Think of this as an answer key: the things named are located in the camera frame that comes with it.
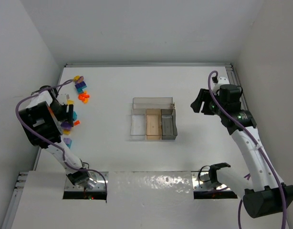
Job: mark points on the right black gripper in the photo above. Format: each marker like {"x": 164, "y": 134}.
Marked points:
{"x": 204, "y": 102}

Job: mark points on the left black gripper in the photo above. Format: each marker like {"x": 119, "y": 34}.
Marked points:
{"x": 70, "y": 114}

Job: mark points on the long yellow lego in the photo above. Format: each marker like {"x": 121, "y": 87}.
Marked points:
{"x": 70, "y": 102}

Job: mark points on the teal round lego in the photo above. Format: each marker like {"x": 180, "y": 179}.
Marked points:
{"x": 74, "y": 116}

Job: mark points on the purple and yellow lego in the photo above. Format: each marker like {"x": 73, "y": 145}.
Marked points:
{"x": 66, "y": 128}

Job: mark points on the small orange lego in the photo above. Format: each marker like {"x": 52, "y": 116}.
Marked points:
{"x": 76, "y": 123}

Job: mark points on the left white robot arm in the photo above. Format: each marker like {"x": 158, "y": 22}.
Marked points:
{"x": 44, "y": 120}

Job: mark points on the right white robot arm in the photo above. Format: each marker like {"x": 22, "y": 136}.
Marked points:
{"x": 265, "y": 193}

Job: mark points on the orange lego cluster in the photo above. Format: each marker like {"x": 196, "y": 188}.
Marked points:
{"x": 84, "y": 97}

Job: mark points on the teal square lego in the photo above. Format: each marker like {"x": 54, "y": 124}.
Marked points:
{"x": 80, "y": 91}

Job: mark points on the grey plastic container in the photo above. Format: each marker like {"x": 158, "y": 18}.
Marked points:
{"x": 168, "y": 124}

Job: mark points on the amber plastic container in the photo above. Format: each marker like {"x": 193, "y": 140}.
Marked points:
{"x": 153, "y": 124}

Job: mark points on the clear rear container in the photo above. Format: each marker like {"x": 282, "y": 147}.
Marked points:
{"x": 140, "y": 104}

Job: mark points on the clear front-left container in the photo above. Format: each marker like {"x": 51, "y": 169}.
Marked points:
{"x": 138, "y": 127}

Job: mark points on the white front cover panel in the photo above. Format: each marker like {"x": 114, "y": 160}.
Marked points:
{"x": 135, "y": 200}

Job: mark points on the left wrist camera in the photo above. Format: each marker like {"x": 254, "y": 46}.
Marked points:
{"x": 62, "y": 99}

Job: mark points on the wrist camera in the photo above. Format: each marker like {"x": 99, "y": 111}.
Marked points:
{"x": 218, "y": 82}
{"x": 62, "y": 99}

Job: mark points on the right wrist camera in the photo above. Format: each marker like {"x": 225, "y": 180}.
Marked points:
{"x": 218, "y": 82}

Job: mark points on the rear aluminium rail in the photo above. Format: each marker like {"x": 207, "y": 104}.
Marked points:
{"x": 147, "y": 64}

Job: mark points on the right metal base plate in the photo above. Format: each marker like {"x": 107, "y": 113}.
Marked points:
{"x": 201, "y": 183}

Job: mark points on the metal base plate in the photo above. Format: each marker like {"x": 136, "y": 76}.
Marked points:
{"x": 94, "y": 183}
{"x": 201, "y": 183}

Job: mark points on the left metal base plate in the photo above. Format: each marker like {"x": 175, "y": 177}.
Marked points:
{"x": 94, "y": 183}

